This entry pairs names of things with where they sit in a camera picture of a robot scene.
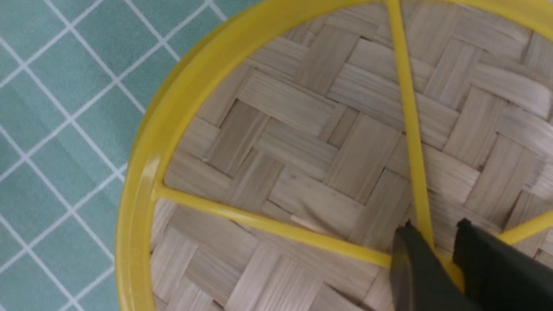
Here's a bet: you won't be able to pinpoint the green checkered tablecloth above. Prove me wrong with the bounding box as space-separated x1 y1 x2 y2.
1 0 255 311

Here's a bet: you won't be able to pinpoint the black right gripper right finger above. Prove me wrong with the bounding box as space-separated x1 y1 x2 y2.
453 219 553 311

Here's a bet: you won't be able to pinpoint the yellow woven bamboo steamer lid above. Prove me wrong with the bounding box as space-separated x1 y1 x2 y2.
116 0 552 311

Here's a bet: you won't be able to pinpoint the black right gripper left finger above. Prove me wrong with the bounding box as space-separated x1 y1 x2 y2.
390 221 480 311

